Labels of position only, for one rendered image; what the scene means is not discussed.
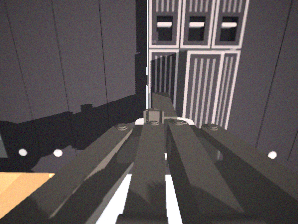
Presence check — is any black drive blank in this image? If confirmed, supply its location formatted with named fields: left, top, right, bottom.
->
left=210, top=0, right=249, bottom=49

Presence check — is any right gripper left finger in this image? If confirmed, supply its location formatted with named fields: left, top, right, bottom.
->
left=0, top=92, right=169, bottom=224

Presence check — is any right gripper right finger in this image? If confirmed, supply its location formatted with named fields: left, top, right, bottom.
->
left=160, top=92, right=298, bottom=224

